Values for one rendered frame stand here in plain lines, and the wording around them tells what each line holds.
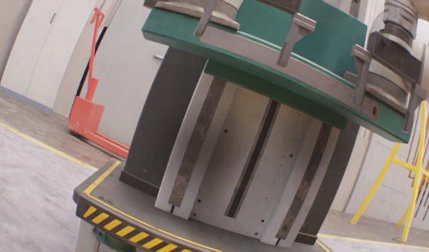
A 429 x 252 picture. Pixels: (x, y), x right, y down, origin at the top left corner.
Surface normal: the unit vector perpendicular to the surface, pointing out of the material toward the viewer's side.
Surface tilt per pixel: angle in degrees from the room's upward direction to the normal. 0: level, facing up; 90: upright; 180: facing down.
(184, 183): 90
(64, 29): 90
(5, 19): 90
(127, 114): 90
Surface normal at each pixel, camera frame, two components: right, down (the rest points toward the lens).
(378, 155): 0.46, 0.17
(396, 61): 0.08, 0.03
